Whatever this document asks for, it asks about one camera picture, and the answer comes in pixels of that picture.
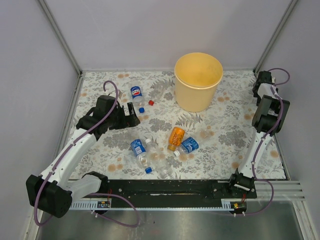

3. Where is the Pepsi label plastic bottle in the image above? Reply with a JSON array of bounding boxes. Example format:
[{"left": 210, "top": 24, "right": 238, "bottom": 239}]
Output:
[{"left": 129, "top": 80, "right": 145, "bottom": 114}]

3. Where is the crushed blue label bottle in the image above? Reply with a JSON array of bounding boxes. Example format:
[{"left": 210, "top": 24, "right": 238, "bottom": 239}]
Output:
[{"left": 173, "top": 129, "right": 215, "bottom": 157}]

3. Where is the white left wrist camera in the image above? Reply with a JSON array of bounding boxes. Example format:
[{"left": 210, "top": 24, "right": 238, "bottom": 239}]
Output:
[{"left": 106, "top": 89, "right": 124, "bottom": 102}]

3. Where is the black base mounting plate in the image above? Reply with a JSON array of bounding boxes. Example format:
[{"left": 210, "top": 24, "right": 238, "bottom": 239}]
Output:
[{"left": 99, "top": 179, "right": 257, "bottom": 203}]

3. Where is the left aluminium frame post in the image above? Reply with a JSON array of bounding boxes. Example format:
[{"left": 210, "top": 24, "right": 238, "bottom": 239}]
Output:
[{"left": 36, "top": 0, "right": 83, "bottom": 76}]

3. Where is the floral patterned table mat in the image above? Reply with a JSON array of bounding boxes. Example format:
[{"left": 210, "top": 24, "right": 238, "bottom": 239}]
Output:
[{"left": 66, "top": 70, "right": 287, "bottom": 181}]

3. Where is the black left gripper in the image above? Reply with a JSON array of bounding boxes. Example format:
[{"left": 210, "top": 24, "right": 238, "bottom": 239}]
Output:
[{"left": 107, "top": 102, "right": 140, "bottom": 130}]

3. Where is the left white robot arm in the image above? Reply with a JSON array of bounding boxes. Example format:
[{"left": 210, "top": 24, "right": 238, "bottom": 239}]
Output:
[{"left": 26, "top": 95, "right": 140, "bottom": 218}]

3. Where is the white slotted cable duct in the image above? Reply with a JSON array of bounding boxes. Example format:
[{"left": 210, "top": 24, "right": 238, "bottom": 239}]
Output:
[{"left": 69, "top": 198, "right": 247, "bottom": 211}]

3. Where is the clear bottle white cap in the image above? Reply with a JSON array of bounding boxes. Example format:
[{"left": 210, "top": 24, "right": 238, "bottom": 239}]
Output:
[{"left": 145, "top": 138, "right": 173, "bottom": 179}]

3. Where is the aluminium frame post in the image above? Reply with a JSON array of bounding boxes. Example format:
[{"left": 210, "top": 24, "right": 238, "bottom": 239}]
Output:
[
  {"left": 253, "top": 0, "right": 300, "bottom": 75},
  {"left": 36, "top": 0, "right": 83, "bottom": 76}
]

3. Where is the orange label plastic bottle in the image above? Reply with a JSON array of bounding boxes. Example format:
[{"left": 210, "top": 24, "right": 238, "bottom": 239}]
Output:
[{"left": 167, "top": 126, "right": 185, "bottom": 152}]

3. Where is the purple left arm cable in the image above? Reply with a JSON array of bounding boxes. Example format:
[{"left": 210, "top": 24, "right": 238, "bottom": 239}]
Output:
[{"left": 33, "top": 80, "right": 141, "bottom": 228}]

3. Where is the yellow plastic bin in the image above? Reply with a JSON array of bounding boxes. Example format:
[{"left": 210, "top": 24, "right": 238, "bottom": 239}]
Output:
[{"left": 174, "top": 52, "right": 224, "bottom": 113}]

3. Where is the blue label bottle blue cap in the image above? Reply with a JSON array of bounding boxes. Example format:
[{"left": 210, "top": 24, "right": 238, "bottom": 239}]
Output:
[{"left": 130, "top": 138, "right": 153, "bottom": 174}]

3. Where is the right aluminium frame post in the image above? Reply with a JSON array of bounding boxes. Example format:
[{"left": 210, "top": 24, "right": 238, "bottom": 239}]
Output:
[{"left": 253, "top": 0, "right": 300, "bottom": 75}]

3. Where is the clear bottle red cap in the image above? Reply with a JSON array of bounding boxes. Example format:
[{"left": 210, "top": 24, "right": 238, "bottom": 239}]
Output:
[{"left": 148, "top": 80, "right": 174, "bottom": 106}]

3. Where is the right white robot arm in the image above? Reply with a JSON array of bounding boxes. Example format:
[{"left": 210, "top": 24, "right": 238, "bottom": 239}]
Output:
[{"left": 227, "top": 69, "right": 291, "bottom": 198}]

